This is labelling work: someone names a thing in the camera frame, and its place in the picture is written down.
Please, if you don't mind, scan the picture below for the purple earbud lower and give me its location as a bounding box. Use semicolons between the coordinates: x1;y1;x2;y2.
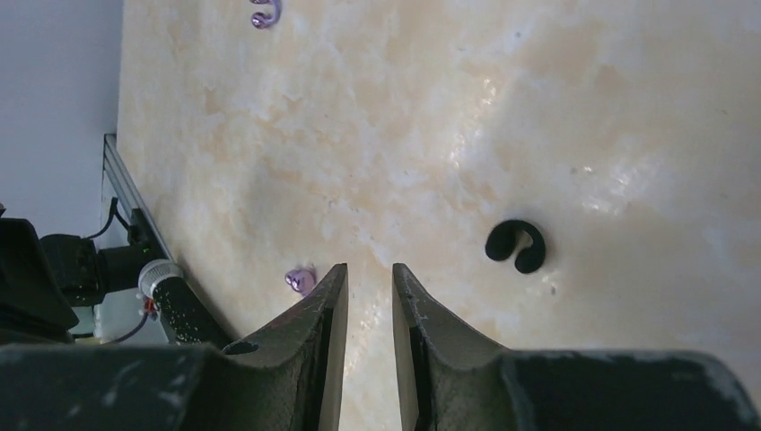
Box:
284;267;318;297

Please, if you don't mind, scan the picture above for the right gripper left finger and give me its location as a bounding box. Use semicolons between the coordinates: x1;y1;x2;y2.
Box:
1;264;348;430

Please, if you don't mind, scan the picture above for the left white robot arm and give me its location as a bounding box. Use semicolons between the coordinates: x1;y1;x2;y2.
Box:
1;209;165;345

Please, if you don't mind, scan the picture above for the black earbud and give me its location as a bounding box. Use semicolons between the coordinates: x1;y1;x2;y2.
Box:
485;219;547;274

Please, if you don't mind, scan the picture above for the black microphone silver head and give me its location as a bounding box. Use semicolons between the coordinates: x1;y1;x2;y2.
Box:
137;259;232;349

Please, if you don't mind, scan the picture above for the purple earbud upper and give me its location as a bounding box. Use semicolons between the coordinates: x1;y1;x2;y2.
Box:
249;0;283;30

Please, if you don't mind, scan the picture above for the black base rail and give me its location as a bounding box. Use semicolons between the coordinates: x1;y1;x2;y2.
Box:
103;133;174;260

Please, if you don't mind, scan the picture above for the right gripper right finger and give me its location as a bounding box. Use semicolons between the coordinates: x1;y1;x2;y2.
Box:
392;263;760;430

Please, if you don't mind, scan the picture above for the purple earbud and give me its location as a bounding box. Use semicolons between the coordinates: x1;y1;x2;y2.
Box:
284;267;318;297
249;0;283;30

